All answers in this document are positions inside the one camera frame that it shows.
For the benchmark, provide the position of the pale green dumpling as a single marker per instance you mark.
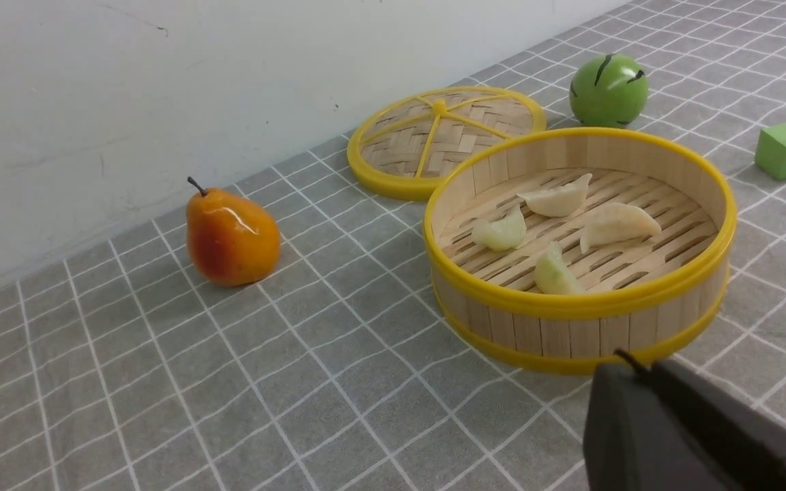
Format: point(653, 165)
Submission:
point(501, 235)
point(552, 275)

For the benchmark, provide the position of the green toy melon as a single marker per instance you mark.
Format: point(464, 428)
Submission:
point(609, 91)

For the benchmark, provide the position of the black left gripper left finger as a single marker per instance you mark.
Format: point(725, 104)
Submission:
point(633, 442)

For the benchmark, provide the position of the white dumpling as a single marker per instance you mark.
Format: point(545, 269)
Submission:
point(561, 201)
point(616, 222)

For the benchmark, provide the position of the bamboo steamer tray yellow rim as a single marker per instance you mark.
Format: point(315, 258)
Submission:
point(643, 264)

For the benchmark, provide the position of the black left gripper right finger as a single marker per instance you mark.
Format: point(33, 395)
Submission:
point(748, 449)

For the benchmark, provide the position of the woven bamboo steamer lid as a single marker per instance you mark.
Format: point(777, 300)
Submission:
point(406, 150)

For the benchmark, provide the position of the orange yellow toy pear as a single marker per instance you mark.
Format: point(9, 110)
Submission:
point(231, 240)

